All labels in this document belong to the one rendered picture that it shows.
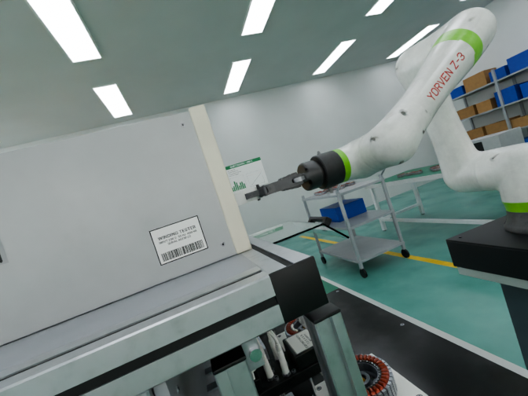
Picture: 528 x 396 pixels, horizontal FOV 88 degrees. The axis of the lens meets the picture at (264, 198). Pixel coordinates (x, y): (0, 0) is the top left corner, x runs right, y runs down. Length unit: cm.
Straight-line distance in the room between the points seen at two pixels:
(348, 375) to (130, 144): 36
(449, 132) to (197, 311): 99
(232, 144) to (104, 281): 571
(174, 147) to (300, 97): 651
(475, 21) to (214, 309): 91
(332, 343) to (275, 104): 634
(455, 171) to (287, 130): 552
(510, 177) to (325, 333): 85
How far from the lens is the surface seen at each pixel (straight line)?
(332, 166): 71
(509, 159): 105
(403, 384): 64
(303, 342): 53
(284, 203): 614
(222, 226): 37
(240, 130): 615
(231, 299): 24
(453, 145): 111
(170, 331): 25
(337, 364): 32
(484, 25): 98
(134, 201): 37
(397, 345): 74
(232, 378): 29
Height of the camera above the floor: 119
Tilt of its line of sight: 2 degrees down
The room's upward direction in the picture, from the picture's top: 18 degrees counter-clockwise
